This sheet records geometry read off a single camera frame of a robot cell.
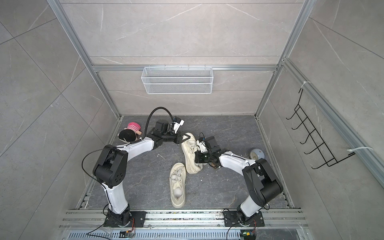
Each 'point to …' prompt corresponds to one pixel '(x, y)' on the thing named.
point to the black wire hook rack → (327, 156)
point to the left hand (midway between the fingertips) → (191, 135)
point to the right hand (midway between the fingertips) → (196, 158)
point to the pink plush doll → (129, 134)
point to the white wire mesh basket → (177, 80)
